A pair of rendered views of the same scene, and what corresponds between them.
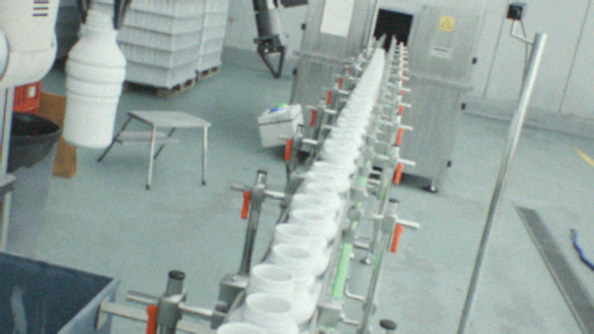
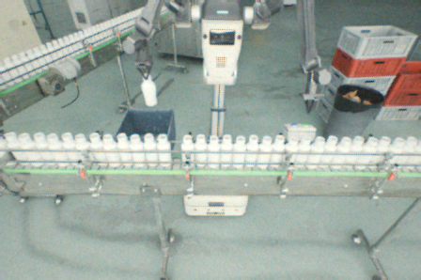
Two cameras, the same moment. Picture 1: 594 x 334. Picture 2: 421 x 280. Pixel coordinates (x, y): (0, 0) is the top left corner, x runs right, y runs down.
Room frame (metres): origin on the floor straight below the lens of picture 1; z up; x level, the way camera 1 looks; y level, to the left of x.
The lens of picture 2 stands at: (1.12, -0.88, 1.84)
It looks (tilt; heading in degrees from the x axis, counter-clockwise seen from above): 39 degrees down; 83
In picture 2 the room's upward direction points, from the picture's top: 2 degrees clockwise
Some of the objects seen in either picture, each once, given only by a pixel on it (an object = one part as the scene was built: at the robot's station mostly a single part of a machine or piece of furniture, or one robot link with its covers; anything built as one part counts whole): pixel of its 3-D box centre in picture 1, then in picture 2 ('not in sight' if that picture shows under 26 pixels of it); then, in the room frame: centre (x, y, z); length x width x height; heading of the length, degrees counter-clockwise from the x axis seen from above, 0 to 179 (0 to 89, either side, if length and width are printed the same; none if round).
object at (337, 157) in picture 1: (326, 202); (188, 150); (1.11, -0.05, 1.08); 0.06 x 0.06 x 0.17
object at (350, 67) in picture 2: not in sight; (366, 60); (3.24, 1.71, 0.78); 0.61 x 0.41 x 0.22; 1
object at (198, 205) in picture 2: not in sight; (215, 172); (1.33, 0.57, 0.24); 0.68 x 0.53 x 0.41; 85
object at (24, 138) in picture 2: not in sight; (32, 149); (0.40, 0.01, 1.08); 0.06 x 0.06 x 0.17
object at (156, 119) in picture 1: (155, 143); not in sight; (4.78, 0.95, 0.21); 0.61 x 0.47 x 0.41; 48
